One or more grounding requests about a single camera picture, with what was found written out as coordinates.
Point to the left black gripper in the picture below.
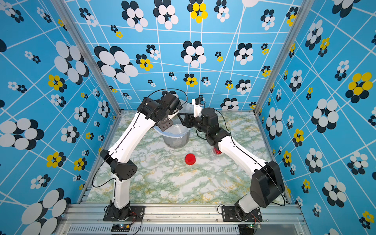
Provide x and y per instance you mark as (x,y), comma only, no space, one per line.
(166,121)

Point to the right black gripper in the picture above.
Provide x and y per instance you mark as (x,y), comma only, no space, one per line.
(189,120)

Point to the red knobbed jar lid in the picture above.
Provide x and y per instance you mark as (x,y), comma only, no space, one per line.
(190,159)

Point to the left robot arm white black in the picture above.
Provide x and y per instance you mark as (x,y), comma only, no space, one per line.
(118,158)

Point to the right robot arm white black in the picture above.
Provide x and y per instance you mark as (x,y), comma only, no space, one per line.
(266,178)

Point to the white plastic bin liner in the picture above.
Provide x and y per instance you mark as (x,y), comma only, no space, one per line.
(177,130)

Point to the grey trash bin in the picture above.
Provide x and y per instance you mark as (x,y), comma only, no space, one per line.
(176,143)

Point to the right circuit board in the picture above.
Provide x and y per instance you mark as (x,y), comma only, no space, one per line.
(248,229)

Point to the circuit board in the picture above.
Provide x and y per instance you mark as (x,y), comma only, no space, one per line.
(248,229)
(121,228)

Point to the left circuit board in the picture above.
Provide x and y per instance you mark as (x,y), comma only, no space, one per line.
(121,228)

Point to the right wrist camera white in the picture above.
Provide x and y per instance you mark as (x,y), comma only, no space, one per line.
(198,105)

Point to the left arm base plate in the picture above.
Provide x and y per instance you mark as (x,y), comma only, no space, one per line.
(130,213)

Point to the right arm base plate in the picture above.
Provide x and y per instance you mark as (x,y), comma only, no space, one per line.
(235,214)

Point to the left aluminium corner post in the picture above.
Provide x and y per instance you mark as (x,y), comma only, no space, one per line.
(77,36)

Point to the aluminium corner post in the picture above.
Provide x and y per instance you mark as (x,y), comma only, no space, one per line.
(77,36)
(290,39)

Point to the aluminium front rail frame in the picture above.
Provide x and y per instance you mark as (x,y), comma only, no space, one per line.
(181,219)

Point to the right aluminium corner post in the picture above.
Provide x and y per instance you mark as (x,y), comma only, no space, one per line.
(290,39)

